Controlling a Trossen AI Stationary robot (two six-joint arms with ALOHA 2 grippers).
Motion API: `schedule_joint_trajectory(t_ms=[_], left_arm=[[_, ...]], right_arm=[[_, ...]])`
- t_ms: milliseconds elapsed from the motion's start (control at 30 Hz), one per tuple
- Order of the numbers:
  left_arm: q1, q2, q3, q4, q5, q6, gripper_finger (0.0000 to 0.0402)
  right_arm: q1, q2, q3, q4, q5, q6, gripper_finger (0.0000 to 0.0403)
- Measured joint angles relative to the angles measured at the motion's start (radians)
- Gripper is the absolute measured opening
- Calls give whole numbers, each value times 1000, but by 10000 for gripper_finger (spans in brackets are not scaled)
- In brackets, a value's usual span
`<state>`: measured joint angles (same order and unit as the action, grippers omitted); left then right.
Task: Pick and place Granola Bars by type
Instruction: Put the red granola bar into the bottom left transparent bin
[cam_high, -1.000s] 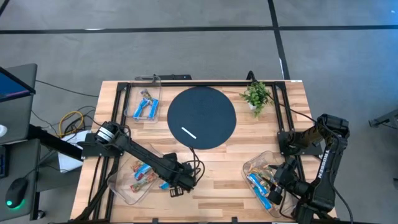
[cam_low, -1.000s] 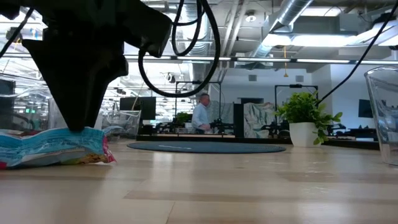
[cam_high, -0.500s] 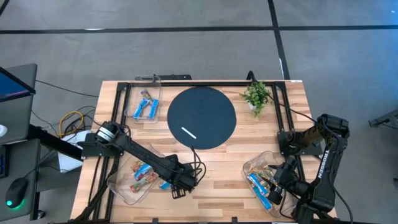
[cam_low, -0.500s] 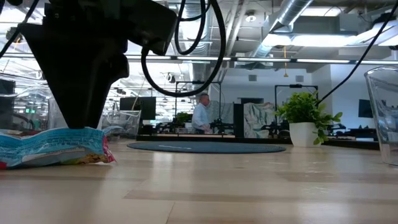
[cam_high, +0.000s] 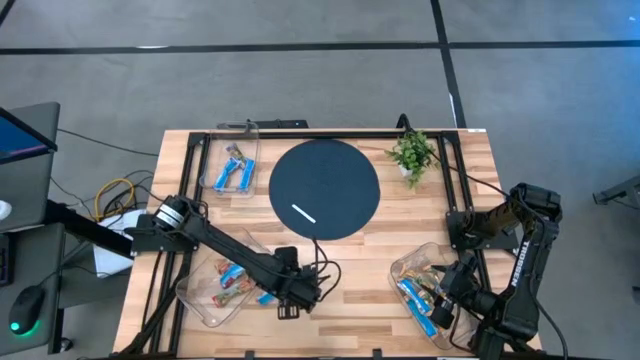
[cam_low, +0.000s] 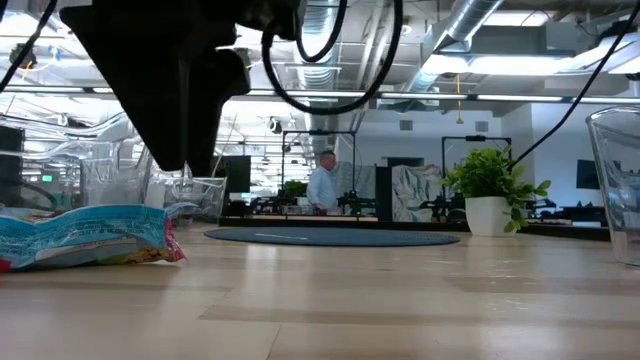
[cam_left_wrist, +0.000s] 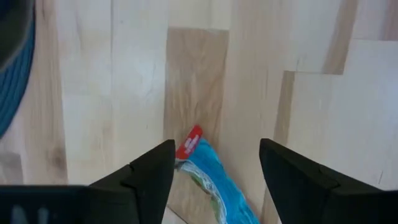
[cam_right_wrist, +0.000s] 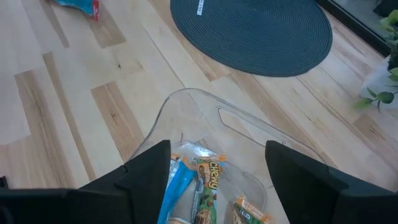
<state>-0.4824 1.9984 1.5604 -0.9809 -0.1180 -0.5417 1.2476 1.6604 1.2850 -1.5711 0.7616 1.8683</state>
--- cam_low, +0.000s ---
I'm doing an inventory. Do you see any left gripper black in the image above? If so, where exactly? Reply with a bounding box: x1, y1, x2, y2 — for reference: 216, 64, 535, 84
59, 0, 302, 178

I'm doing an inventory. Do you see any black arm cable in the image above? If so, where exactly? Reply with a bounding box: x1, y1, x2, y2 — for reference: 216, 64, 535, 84
260, 0, 405, 117
509, 0, 640, 169

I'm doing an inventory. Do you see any yellow hanging cord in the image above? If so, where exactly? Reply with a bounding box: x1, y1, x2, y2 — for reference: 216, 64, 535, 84
454, 73, 465, 126

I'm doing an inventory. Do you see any long ceiling light strip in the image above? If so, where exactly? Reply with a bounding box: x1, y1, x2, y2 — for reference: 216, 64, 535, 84
0, 85, 640, 105

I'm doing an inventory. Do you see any thin black cable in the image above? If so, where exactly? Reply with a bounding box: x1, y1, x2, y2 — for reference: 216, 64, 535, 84
0, 0, 59, 94

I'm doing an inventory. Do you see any black camera cable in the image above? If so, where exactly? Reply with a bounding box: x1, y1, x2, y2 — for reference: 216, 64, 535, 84
294, 0, 349, 64

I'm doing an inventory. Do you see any person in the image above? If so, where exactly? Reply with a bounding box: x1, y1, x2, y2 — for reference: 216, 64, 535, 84
305, 149, 342, 216

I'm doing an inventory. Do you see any blue snack bag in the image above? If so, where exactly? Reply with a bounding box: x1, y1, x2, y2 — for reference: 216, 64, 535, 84
0, 203, 187, 274

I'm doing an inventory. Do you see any round dark woven placemat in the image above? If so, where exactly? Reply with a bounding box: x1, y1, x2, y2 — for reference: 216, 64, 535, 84
203, 226, 461, 248

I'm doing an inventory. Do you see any dark wall screen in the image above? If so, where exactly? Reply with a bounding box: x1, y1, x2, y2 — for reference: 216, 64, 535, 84
575, 159, 601, 190

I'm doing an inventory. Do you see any small background green plant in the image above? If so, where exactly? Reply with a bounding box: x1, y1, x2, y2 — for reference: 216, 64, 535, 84
282, 179, 309, 199

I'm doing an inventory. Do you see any black background robot station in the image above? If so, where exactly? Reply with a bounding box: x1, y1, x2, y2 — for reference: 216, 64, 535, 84
281, 129, 358, 216
440, 134, 513, 221

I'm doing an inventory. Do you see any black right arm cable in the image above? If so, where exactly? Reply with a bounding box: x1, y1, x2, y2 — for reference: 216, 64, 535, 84
509, 0, 640, 169

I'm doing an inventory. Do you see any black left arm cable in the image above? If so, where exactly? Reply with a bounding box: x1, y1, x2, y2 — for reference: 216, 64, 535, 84
260, 0, 405, 117

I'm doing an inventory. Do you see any silver air duct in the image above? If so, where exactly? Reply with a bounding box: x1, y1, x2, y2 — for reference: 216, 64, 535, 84
399, 0, 506, 96

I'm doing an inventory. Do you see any green artificial plant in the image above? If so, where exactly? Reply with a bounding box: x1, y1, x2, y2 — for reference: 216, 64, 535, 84
441, 146, 552, 235

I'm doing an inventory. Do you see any white plant pot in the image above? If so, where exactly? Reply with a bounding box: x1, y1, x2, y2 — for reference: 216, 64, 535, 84
464, 195, 516, 238

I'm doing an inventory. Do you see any black monitor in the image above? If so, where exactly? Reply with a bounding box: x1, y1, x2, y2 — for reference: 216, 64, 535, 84
219, 154, 252, 211

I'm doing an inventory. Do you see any pale draped cloth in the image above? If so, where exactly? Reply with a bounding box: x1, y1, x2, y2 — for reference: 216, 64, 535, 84
392, 164, 445, 224
334, 161, 377, 201

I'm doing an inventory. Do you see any clear plastic bin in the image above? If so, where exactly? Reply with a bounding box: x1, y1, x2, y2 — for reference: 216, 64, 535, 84
584, 104, 640, 267
0, 112, 154, 221
149, 167, 228, 222

